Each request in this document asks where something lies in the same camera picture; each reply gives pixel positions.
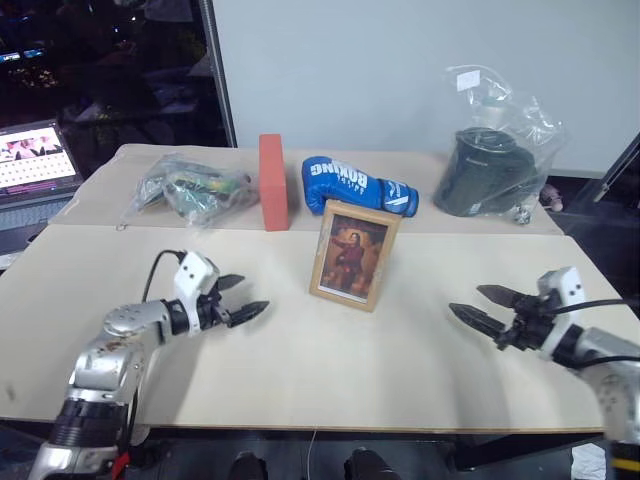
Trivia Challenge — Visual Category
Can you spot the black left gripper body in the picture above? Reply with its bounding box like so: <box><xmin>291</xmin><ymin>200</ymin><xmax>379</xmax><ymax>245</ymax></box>
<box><xmin>196</xmin><ymin>282</ymin><xmax>235</xmax><ymax>331</ymax></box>

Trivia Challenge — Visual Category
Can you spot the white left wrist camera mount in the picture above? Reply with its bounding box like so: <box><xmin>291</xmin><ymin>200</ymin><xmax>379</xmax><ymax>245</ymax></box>
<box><xmin>173</xmin><ymin>251</ymin><xmax>221</xmax><ymax>334</ymax></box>

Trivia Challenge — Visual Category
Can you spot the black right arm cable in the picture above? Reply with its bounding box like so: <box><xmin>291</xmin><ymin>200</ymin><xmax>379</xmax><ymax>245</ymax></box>
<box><xmin>548</xmin><ymin>298</ymin><xmax>640</xmax><ymax>366</ymax></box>

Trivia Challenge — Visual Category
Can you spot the clear bag with black container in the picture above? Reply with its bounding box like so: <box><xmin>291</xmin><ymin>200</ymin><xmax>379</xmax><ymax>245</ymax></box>
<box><xmin>432</xmin><ymin>63</ymin><xmax>569</xmax><ymax>225</ymax></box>

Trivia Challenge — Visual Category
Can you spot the thin white string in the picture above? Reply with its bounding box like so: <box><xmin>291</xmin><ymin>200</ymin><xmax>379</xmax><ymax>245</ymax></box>
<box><xmin>306</xmin><ymin>426</ymin><xmax>318</xmax><ymax>480</ymax></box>

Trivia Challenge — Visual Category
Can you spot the open laptop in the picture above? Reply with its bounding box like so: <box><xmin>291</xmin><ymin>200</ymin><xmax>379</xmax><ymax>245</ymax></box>
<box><xmin>0</xmin><ymin>118</ymin><xmax>84</xmax><ymax>258</ymax></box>

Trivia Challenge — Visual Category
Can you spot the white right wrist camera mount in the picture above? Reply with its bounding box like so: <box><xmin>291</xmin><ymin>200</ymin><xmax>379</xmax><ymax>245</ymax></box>
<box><xmin>536</xmin><ymin>266</ymin><xmax>587</xmax><ymax>361</ymax></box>

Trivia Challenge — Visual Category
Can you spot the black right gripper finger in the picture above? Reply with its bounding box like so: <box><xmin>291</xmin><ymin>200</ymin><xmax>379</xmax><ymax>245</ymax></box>
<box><xmin>448</xmin><ymin>302</ymin><xmax>509</xmax><ymax>342</ymax></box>
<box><xmin>476</xmin><ymin>284</ymin><xmax>524</xmax><ymax>312</ymax></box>

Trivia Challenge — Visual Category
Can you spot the wooden picture frame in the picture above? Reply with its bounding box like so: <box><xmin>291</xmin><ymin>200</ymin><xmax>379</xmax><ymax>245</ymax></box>
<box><xmin>308</xmin><ymin>199</ymin><xmax>403</xmax><ymax>314</ymax></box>

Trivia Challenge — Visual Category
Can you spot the red brick block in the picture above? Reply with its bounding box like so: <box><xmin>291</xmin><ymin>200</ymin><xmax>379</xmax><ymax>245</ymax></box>
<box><xmin>258</xmin><ymin>133</ymin><xmax>291</xmax><ymax>233</ymax></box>

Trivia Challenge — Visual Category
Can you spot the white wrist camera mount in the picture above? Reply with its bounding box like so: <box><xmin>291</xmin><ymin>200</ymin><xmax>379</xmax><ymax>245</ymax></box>
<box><xmin>173</xmin><ymin>251</ymin><xmax>221</xmax><ymax>334</ymax></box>
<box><xmin>536</xmin><ymin>266</ymin><xmax>587</xmax><ymax>361</ymax></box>

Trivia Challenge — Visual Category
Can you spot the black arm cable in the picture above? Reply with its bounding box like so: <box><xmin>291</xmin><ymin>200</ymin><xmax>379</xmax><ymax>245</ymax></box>
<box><xmin>141</xmin><ymin>250</ymin><xmax>183</xmax><ymax>304</ymax></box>
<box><xmin>548</xmin><ymin>298</ymin><xmax>640</xmax><ymax>366</ymax></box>

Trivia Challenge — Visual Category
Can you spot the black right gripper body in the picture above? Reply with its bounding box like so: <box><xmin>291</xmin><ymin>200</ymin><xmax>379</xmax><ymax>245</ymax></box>
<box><xmin>495</xmin><ymin>292</ymin><xmax>558</xmax><ymax>353</ymax></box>

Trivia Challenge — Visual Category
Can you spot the blue boxing glove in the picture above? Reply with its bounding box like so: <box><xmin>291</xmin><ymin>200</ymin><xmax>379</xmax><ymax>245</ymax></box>
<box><xmin>300</xmin><ymin>156</ymin><xmax>420</xmax><ymax>219</ymax></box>

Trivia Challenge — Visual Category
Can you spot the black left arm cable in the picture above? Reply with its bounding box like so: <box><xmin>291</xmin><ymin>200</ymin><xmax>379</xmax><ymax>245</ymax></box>
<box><xmin>141</xmin><ymin>250</ymin><xmax>183</xmax><ymax>304</ymax></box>

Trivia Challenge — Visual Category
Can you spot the small pink toy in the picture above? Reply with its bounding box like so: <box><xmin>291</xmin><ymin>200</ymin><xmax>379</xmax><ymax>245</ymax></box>
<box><xmin>540</xmin><ymin>183</ymin><xmax>565</xmax><ymax>211</ymax></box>

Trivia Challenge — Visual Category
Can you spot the clear bag with green items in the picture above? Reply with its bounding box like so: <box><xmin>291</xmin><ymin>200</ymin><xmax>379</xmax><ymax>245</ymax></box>
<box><xmin>119</xmin><ymin>153</ymin><xmax>261</xmax><ymax>232</ymax></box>

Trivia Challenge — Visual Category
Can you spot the dark rounded robot foot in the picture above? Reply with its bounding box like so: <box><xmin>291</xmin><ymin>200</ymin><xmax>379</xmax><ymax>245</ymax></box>
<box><xmin>343</xmin><ymin>447</ymin><xmax>401</xmax><ymax>480</ymax></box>

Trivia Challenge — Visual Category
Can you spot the grey metal pillar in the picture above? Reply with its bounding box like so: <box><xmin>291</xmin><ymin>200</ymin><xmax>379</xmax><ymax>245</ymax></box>
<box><xmin>198</xmin><ymin>0</ymin><xmax>238</xmax><ymax>149</ymax></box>

